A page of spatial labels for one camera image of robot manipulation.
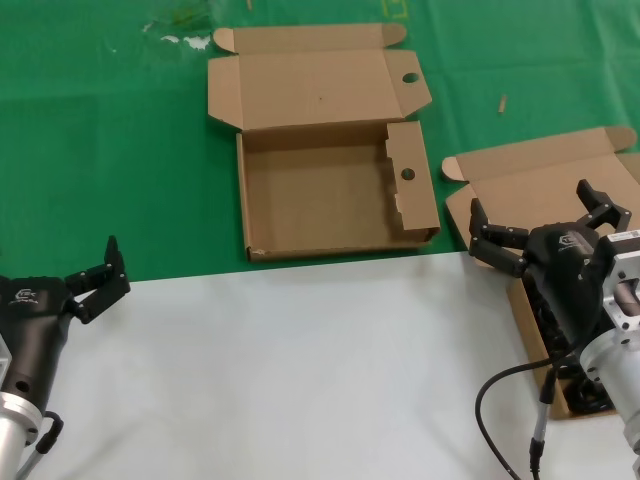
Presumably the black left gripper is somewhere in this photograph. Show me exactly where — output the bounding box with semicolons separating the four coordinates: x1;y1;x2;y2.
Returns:
0;234;132;409

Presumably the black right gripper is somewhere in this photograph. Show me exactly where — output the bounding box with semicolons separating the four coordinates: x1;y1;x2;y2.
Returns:
468;179;633;347

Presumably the open cardboard parts box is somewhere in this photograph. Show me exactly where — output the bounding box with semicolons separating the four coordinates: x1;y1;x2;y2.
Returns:
441;125;640;422

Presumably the open cardboard box with holes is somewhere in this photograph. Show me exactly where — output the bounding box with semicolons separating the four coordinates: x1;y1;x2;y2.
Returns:
206;22;442;265

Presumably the green table cloth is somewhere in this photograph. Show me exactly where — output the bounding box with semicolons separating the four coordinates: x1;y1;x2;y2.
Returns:
0;0;640;282

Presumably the white table cloth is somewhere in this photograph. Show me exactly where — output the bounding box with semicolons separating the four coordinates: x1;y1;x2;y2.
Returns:
0;249;640;480

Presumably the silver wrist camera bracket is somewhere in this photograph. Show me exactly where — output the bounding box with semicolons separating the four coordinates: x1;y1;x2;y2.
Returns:
597;228;640;334

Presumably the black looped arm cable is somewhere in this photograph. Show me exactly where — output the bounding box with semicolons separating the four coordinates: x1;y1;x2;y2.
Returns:
30;409;65;456

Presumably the black coiled cable bundle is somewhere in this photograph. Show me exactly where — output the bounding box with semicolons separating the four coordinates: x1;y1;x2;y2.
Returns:
524;277;619;416

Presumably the long black arm cable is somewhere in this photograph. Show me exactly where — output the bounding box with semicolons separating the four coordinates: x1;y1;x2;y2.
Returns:
473;349;569;480

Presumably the cable with silver plug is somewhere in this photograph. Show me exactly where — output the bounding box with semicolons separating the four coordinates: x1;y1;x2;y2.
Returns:
526;366;560;480

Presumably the grey arm hose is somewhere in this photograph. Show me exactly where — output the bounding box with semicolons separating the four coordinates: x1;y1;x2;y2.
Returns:
13;447;41;480

